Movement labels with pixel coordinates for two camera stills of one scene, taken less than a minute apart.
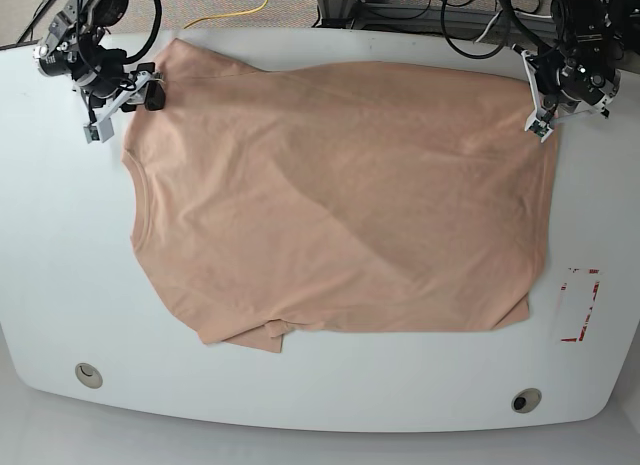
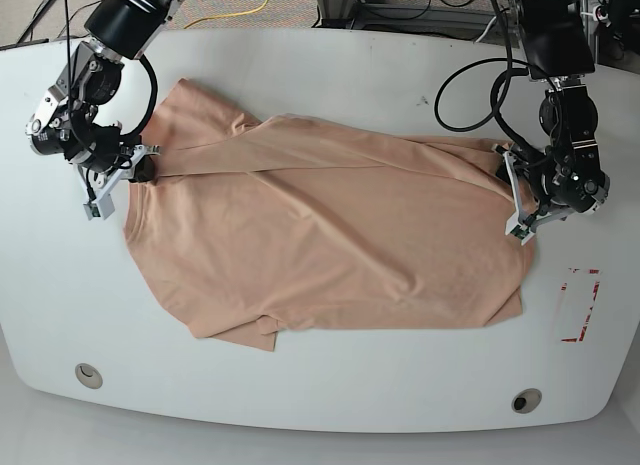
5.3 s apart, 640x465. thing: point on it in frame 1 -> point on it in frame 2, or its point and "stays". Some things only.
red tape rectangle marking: [596, 287] stays
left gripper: [134, 95] -> [99, 182]
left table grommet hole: [88, 374] stays
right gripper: [547, 112] -> [520, 224]
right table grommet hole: [526, 400] stays
